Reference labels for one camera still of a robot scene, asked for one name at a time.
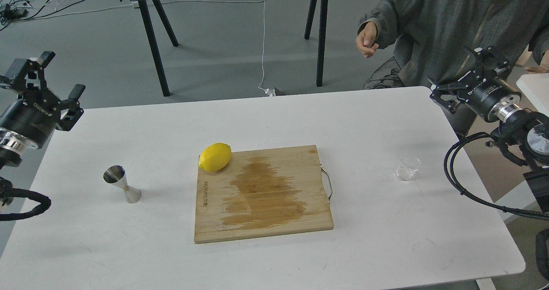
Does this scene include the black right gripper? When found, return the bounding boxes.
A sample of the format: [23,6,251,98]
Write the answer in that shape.
[428,46,522,123]

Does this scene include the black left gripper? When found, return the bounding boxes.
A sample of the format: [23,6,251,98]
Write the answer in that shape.
[0,51,86,149]

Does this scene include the steel jigger measuring cup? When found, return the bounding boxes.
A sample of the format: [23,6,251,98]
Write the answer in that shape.
[103,165,142,204]

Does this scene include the small clear glass cup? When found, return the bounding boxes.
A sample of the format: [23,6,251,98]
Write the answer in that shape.
[395,154,422,182]

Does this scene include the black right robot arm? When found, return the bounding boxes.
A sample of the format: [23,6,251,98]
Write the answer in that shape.
[431,46,548,221]

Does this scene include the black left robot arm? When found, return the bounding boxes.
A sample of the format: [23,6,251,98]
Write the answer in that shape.
[1,51,91,225]

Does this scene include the person's right hand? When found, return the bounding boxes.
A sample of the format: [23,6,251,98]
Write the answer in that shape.
[356,21,379,59]

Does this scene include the person in grey shirt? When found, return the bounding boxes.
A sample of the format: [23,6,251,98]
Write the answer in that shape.
[357,0,549,89]

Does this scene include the white side table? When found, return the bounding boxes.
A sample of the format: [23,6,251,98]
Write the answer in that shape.
[516,73,549,116]

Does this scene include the yellow lemon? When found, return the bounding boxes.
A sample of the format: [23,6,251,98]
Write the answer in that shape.
[198,143,232,172]

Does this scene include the bamboo cutting board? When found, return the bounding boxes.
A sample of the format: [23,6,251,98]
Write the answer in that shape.
[194,145,335,244]

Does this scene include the floor cables and adapters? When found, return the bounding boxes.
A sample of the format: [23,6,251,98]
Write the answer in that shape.
[0,0,138,31]

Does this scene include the white hanging cable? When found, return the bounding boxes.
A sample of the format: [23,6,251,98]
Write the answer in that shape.
[256,0,279,97]

